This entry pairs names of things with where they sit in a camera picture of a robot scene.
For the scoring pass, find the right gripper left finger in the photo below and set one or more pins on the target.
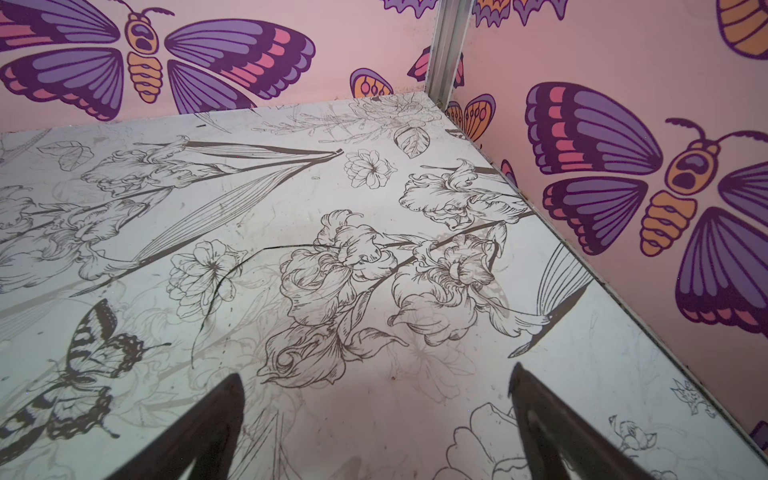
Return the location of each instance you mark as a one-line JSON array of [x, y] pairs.
[[200, 444]]

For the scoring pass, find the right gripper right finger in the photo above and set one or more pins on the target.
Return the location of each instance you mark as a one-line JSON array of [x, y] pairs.
[[556, 438]]

